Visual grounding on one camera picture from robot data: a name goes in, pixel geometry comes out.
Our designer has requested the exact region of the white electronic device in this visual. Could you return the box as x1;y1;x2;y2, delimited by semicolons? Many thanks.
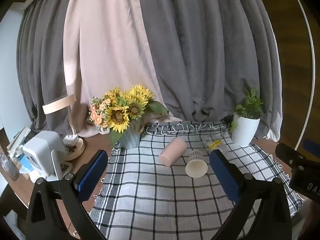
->
22;130;67;182

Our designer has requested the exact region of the checkered tablecloth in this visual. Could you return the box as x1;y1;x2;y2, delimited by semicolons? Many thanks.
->
89;121;304;240

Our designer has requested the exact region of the ribbed blue-grey vase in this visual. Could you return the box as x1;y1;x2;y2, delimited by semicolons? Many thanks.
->
115;117;142;149

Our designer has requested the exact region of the small clear packet yellow label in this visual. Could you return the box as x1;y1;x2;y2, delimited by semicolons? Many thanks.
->
207;140;223;152

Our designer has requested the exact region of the stack of books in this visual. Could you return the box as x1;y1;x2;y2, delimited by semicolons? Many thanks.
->
6;126;32;158

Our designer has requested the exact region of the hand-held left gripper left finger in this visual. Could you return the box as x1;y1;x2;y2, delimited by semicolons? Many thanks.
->
26;150;109;240

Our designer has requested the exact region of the pink curtain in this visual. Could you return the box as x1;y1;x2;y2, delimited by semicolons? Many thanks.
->
63;0;183;138

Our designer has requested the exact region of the sunflower bouquet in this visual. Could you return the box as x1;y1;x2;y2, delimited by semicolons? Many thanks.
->
88;84;170;148

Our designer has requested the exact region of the green potted plant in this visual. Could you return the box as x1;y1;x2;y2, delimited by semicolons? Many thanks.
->
229;88;272;133

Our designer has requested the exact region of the pink cup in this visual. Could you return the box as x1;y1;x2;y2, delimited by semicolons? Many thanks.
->
159;138;188;167

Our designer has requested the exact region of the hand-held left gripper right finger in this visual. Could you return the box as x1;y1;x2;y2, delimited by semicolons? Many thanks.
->
209;149;292;240

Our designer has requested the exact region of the wooden desk lamp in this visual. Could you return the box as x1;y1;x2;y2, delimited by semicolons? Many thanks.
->
42;93;85;161

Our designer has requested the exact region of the white paper cup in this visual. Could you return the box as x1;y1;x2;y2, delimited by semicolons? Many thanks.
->
185;150;208;178

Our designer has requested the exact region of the white charger plug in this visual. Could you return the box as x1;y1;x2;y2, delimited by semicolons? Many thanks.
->
62;134;79;146

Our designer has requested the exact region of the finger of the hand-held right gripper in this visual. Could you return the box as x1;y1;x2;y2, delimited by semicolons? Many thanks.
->
275;143;320;202

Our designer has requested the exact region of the grey curtain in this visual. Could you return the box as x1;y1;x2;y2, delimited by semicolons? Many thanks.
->
136;0;282;141
16;0;82;129

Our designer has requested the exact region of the white plant pot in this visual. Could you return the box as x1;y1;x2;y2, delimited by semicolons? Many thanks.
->
231;112;261;147

